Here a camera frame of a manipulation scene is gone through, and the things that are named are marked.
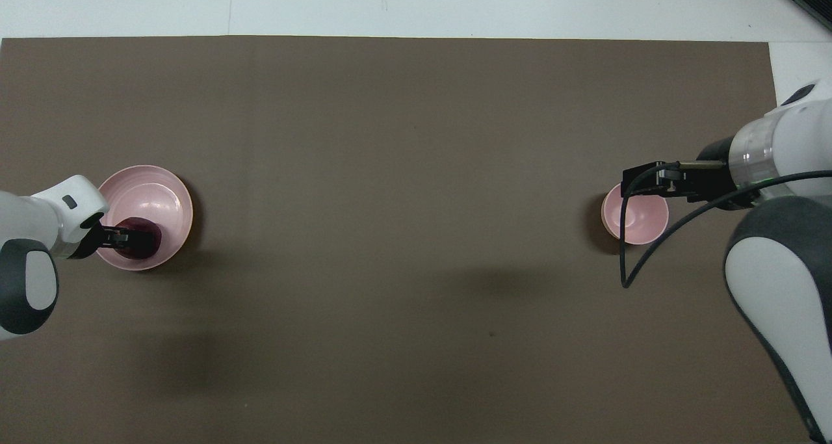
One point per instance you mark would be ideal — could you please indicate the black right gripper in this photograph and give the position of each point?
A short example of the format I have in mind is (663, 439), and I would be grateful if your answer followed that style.
(715, 184)

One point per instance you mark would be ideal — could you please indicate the pink plate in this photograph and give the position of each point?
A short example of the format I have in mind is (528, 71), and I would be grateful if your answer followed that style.
(153, 194)

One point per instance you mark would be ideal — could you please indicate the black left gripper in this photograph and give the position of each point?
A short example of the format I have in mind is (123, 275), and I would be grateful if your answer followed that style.
(97, 236)

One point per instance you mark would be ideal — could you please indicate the dark red apple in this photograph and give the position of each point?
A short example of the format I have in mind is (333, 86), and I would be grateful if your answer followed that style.
(135, 223)

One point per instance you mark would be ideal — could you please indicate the pink bowl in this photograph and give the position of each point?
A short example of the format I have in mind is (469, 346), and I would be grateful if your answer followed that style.
(640, 220)

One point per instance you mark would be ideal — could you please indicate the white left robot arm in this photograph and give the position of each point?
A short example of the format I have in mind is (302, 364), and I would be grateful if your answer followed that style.
(39, 236)

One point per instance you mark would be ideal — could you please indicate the brown table mat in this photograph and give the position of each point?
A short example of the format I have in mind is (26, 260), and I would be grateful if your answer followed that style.
(403, 203)

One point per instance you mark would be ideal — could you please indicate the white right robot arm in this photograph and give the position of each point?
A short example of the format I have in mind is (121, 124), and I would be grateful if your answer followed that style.
(780, 281)

